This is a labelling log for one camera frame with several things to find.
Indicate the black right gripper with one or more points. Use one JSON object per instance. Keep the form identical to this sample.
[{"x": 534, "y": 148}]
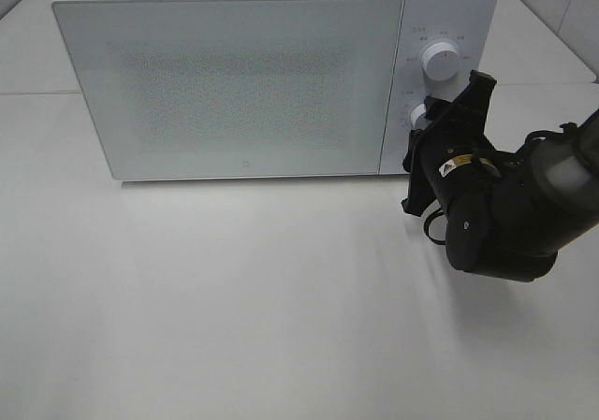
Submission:
[{"x": 438, "y": 159}]

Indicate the white timer knob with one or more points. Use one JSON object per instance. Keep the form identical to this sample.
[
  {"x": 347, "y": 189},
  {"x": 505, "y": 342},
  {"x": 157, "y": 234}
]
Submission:
[{"x": 417, "y": 116}]

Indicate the white microwave door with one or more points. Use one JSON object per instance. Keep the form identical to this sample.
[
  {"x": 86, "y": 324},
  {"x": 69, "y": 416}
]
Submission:
[{"x": 214, "y": 89}]

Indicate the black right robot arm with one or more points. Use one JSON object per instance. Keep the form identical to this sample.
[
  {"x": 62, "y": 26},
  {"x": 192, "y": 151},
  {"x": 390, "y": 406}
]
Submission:
[{"x": 507, "y": 213}]

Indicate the upper white power knob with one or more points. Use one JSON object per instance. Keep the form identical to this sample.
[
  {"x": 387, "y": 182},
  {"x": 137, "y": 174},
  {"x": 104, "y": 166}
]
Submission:
[{"x": 440, "y": 60}]

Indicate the white microwave oven body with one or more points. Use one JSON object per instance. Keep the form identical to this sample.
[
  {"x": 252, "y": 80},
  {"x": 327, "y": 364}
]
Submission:
[{"x": 435, "y": 8}]

